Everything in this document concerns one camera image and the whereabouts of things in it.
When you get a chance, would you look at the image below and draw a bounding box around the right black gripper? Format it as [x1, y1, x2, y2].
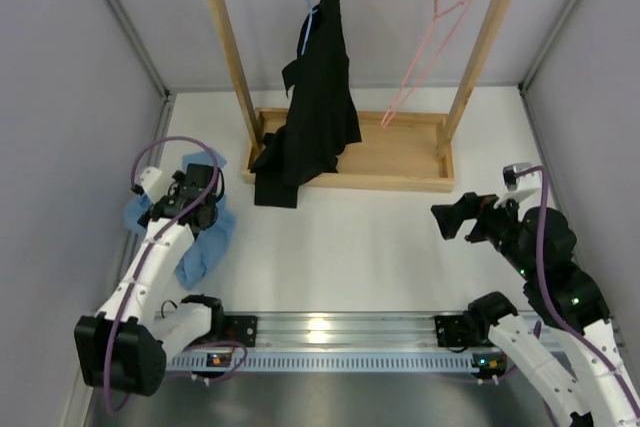
[430, 188, 537, 279]

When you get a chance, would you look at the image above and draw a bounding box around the light blue shirt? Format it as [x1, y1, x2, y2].
[123, 146, 238, 291]

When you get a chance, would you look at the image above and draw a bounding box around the pink wire hanger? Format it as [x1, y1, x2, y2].
[380, 0, 476, 128]

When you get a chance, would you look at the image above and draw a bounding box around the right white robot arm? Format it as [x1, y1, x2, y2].
[431, 192, 639, 426]

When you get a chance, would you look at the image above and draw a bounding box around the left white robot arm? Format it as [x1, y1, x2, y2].
[74, 164, 226, 396]

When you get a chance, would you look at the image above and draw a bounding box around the black shirt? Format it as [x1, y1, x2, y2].
[251, 0, 362, 209]

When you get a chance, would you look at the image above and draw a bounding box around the wooden clothes rack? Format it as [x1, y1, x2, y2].
[207, 0, 511, 193]

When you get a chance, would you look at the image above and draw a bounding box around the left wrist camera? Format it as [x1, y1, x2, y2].
[131, 166, 163, 202]

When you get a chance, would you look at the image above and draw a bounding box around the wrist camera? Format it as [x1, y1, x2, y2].
[131, 166, 163, 202]
[498, 162, 542, 207]

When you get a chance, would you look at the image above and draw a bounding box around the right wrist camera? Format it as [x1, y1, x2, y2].
[498, 162, 542, 207]

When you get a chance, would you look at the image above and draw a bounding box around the aluminium mounting rail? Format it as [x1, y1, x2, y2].
[154, 310, 626, 353]

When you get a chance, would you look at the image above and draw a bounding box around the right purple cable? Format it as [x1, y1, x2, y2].
[519, 164, 640, 413]

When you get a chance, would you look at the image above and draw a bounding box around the slotted cable duct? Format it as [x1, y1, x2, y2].
[167, 351, 506, 374]

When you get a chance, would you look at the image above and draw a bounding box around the blue wire hanger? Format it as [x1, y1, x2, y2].
[299, 0, 321, 57]

